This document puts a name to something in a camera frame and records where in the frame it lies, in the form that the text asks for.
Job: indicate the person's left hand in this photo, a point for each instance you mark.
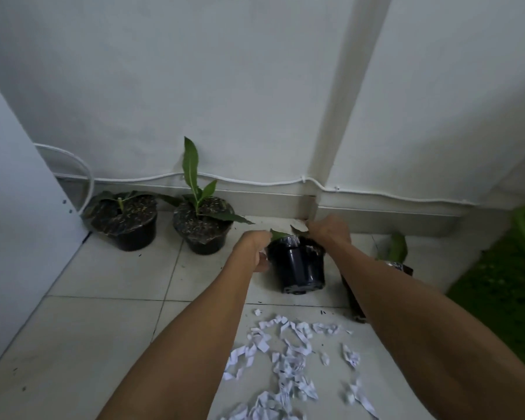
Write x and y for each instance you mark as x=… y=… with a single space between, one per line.
x=248 y=249

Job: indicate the person's right hand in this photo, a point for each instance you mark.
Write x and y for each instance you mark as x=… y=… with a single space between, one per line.
x=332 y=231

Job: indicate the person's left thumb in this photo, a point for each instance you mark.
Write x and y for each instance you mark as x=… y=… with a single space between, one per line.
x=263 y=261

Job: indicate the person's right fingers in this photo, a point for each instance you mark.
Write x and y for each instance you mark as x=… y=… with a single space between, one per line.
x=316 y=229

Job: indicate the glossy black plastic plant pot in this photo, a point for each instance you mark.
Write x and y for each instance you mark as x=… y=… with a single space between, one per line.
x=298 y=266

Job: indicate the person's right forearm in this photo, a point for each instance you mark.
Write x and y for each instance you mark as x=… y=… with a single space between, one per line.
x=420 y=328

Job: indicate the person's left forearm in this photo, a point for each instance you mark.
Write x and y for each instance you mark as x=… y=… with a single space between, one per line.
x=188 y=345

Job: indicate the small green seedling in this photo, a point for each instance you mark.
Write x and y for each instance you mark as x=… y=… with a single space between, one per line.
x=280 y=234

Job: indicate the black pot with plastic wrap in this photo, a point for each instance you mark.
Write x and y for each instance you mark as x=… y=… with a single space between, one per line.
x=201 y=238

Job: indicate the dark brown plant pot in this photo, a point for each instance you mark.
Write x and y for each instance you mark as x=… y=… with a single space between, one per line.
x=354 y=301

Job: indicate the drooping green leaf plant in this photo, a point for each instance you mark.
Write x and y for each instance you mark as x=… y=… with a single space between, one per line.
x=397 y=249

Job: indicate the pile of white paper scraps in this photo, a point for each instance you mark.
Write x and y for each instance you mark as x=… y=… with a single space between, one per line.
x=288 y=367

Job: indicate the tall green leafy seedling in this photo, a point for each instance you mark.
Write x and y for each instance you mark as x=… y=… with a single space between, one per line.
x=191 y=170

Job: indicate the wide black pot with soil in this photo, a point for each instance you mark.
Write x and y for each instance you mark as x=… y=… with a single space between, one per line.
x=127 y=231

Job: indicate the short green seedling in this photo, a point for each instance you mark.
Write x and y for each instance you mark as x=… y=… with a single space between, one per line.
x=121 y=201

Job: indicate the white cabinet panel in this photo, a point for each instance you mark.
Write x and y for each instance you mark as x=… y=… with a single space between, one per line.
x=22 y=223

